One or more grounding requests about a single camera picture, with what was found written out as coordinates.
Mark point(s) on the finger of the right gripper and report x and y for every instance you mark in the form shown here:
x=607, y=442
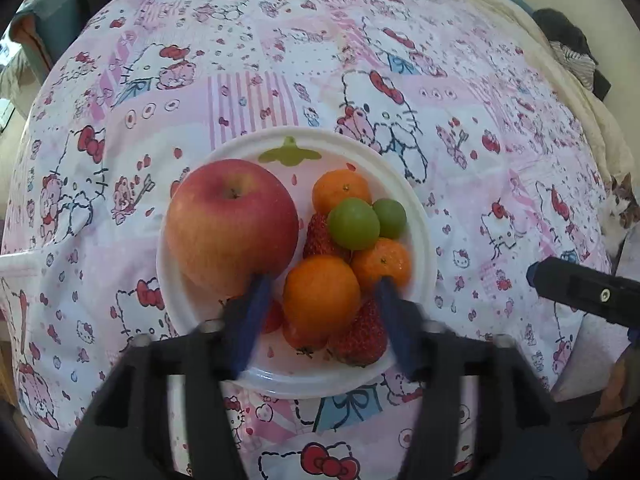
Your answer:
x=604, y=295

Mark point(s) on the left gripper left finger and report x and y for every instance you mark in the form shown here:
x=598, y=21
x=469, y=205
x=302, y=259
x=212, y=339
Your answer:
x=125, y=431

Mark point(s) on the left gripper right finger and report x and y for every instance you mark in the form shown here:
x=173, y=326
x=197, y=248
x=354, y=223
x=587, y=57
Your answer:
x=518, y=431

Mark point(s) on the red cherry tomato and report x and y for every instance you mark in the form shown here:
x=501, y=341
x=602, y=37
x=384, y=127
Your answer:
x=274, y=318

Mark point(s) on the orange mandarin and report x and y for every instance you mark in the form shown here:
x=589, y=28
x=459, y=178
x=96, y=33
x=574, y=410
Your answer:
x=385, y=258
x=335, y=186
x=321, y=297

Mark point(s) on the green plum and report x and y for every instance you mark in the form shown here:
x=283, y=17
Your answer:
x=392, y=217
x=353, y=224

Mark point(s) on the large red apple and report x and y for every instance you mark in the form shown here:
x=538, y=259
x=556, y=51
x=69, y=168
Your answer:
x=229, y=220

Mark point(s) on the dark red strawberry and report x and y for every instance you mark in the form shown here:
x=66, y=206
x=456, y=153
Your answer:
x=364, y=341

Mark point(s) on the person's right hand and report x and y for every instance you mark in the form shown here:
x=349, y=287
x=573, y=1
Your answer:
x=601, y=438

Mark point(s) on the black striped clothes pile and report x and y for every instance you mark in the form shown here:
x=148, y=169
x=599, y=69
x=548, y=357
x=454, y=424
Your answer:
x=570, y=47

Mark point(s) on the pink Hello Kitty bedsheet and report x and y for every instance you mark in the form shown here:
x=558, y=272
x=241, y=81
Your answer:
x=506, y=151

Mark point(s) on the teal orange bed frame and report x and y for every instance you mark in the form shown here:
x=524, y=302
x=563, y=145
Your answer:
x=44, y=29

